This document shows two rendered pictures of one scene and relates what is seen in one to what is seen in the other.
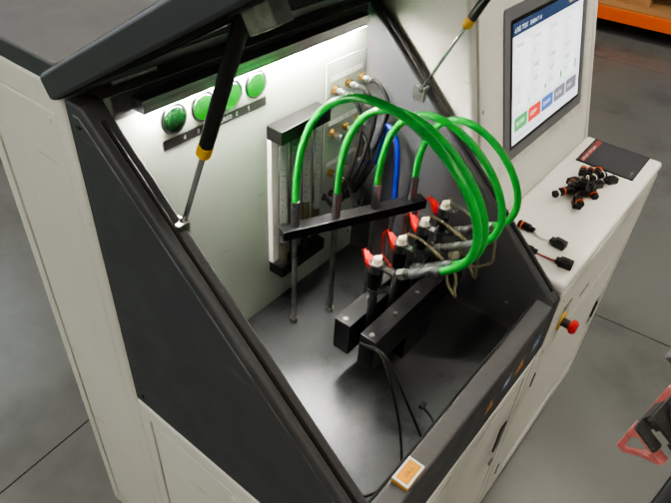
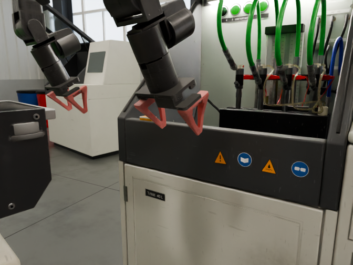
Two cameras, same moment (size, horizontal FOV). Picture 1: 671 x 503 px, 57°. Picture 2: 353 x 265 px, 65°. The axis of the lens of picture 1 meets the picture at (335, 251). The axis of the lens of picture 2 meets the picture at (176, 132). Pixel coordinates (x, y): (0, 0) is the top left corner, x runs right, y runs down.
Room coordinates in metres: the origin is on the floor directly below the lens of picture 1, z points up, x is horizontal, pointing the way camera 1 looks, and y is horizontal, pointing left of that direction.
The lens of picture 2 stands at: (0.59, -1.05, 1.10)
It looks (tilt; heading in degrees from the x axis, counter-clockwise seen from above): 12 degrees down; 87
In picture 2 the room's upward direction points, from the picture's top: straight up
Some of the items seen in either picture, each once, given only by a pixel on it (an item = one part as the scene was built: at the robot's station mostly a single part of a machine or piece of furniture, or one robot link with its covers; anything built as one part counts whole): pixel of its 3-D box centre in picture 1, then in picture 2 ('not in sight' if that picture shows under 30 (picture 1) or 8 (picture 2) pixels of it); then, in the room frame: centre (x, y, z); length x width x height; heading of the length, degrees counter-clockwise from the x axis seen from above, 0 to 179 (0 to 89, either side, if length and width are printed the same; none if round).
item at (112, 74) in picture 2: not in sight; (83, 82); (-0.59, 3.13, 1.00); 1.30 x 1.09 x 1.99; 134
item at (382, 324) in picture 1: (399, 310); (270, 132); (0.95, -0.15, 0.91); 0.34 x 0.10 x 0.15; 144
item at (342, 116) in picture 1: (347, 126); (328, 45); (1.20, -0.01, 1.20); 0.13 x 0.03 x 0.31; 144
